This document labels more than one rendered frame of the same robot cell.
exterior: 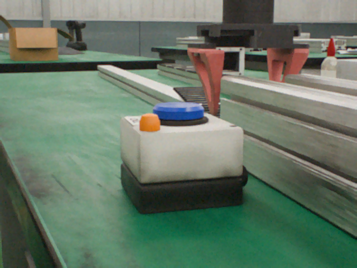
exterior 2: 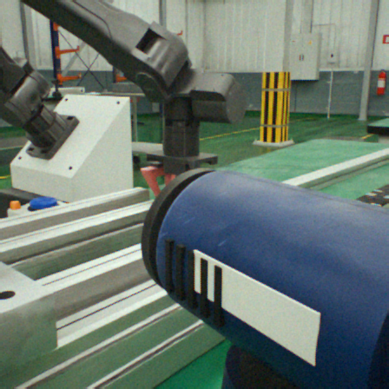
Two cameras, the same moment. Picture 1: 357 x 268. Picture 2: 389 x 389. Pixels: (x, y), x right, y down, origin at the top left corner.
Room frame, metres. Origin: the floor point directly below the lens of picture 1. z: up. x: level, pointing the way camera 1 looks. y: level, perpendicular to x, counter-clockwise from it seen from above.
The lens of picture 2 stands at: (0.27, -0.68, 1.03)
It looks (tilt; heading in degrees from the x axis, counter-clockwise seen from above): 15 degrees down; 58
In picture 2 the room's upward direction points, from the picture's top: straight up
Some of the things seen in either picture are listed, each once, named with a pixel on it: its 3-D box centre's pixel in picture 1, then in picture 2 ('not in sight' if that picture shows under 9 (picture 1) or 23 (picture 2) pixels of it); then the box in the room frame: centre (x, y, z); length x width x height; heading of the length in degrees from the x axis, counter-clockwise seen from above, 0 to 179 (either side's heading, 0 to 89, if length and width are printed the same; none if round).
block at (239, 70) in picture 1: (219, 61); not in sight; (1.60, -0.12, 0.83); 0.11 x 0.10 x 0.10; 107
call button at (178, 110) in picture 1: (178, 116); (43, 205); (0.42, 0.00, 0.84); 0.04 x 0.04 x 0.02
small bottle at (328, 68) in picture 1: (330, 66); not in sight; (1.16, -0.32, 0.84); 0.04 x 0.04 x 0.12
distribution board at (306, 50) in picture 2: not in sight; (309, 72); (8.96, 7.81, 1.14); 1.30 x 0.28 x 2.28; 113
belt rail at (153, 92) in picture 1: (135, 84); (346, 169); (1.22, 0.10, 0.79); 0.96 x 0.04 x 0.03; 16
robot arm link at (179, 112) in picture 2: not in sight; (184, 102); (0.62, -0.08, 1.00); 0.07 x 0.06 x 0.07; 113
